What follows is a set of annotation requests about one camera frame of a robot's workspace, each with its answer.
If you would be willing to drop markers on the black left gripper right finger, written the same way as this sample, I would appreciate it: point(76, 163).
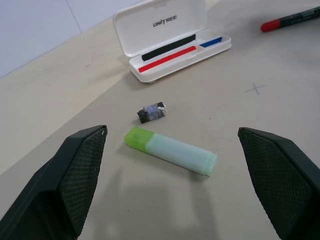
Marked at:
point(282, 180)

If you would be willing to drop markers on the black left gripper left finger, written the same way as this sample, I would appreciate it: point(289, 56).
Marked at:
point(62, 180)

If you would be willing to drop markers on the black marker with red cap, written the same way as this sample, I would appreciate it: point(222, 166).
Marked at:
point(272, 25)

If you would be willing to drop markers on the white plastic case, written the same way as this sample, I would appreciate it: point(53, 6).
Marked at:
point(162, 35)

